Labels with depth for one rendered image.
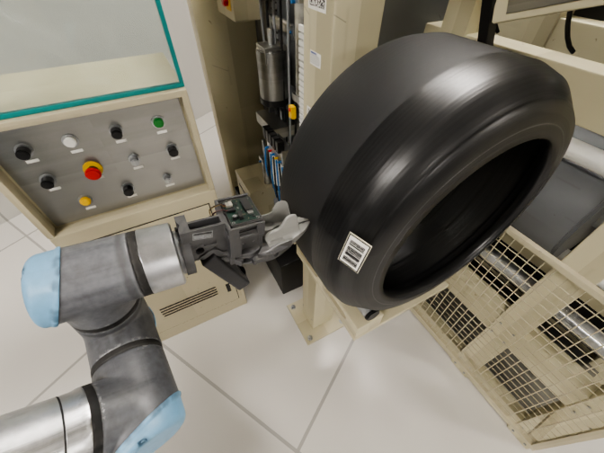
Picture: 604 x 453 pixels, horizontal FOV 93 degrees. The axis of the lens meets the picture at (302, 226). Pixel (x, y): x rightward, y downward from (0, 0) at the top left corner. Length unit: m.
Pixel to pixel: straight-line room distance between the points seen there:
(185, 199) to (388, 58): 0.85
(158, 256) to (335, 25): 0.56
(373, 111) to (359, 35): 0.31
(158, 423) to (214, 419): 1.24
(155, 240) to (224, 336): 1.41
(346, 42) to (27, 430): 0.77
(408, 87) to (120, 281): 0.46
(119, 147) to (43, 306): 0.72
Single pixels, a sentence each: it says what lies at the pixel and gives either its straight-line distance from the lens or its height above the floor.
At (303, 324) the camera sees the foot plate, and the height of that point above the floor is 0.01.
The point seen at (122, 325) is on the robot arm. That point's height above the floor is 1.22.
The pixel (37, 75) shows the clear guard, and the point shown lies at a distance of 1.00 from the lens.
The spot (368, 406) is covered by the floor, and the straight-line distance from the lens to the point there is 1.66.
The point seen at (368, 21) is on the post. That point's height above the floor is 1.46.
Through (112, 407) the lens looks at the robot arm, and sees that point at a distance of 0.44.
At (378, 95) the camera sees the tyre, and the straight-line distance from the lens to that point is 0.48.
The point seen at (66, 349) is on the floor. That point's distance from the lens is 2.14.
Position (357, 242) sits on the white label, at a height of 1.27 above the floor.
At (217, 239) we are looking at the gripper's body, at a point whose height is 1.29.
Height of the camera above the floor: 1.60
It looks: 47 degrees down
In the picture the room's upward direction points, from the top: straight up
